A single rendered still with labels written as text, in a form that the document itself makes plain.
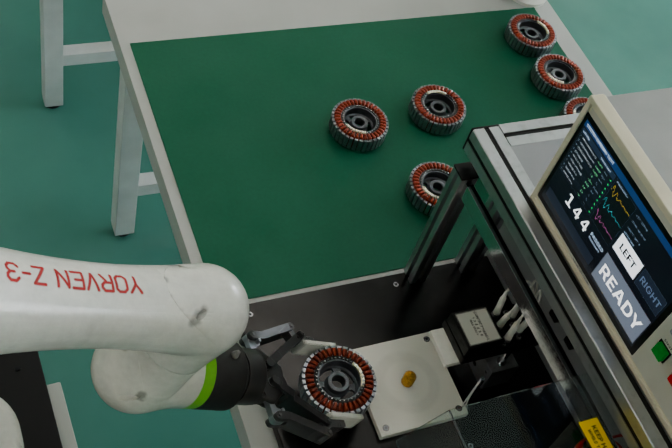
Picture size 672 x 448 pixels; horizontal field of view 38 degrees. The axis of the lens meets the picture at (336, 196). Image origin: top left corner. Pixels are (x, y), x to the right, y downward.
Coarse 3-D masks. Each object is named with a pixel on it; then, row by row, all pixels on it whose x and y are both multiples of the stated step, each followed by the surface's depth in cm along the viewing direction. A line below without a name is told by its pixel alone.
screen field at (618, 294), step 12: (600, 264) 122; (612, 264) 120; (600, 276) 122; (612, 276) 120; (600, 288) 123; (612, 288) 121; (624, 288) 118; (612, 300) 121; (624, 300) 119; (636, 300) 117; (624, 312) 119; (636, 312) 117; (624, 324) 119; (636, 324) 117; (648, 324) 115; (636, 336) 118
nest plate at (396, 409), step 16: (416, 336) 156; (368, 352) 152; (384, 352) 153; (400, 352) 153; (416, 352) 154; (432, 352) 155; (384, 368) 151; (400, 368) 151; (416, 368) 152; (432, 368) 153; (384, 384) 149; (400, 384) 150; (416, 384) 150; (432, 384) 151; (448, 384) 152; (384, 400) 147; (400, 400) 148; (416, 400) 149; (432, 400) 149; (448, 400) 150; (384, 416) 146; (400, 416) 146; (416, 416) 147; (432, 416) 147; (384, 432) 144; (400, 432) 145
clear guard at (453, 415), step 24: (552, 384) 122; (576, 384) 123; (456, 408) 117; (480, 408) 117; (504, 408) 118; (528, 408) 119; (552, 408) 120; (576, 408) 120; (600, 408) 121; (432, 432) 116; (456, 432) 115; (480, 432) 115; (504, 432) 116; (528, 432) 117; (552, 432) 117; (576, 432) 118
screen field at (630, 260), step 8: (624, 240) 117; (616, 248) 119; (624, 248) 117; (632, 248) 116; (624, 256) 117; (632, 256) 116; (624, 264) 118; (632, 264) 116; (640, 264) 115; (632, 272) 117; (640, 272) 115; (640, 280) 115; (648, 280) 114; (640, 288) 116; (648, 288) 114; (656, 288) 113; (648, 296) 115; (656, 296) 113; (648, 304) 115; (656, 304) 113; (664, 304) 112; (656, 312) 114
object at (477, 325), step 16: (512, 304) 149; (448, 320) 144; (464, 320) 143; (480, 320) 143; (496, 320) 147; (512, 320) 148; (432, 336) 145; (448, 336) 145; (464, 336) 141; (480, 336) 142; (496, 336) 142; (528, 336) 146; (448, 352) 143; (464, 352) 141; (480, 352) 142; (496, 352) 144
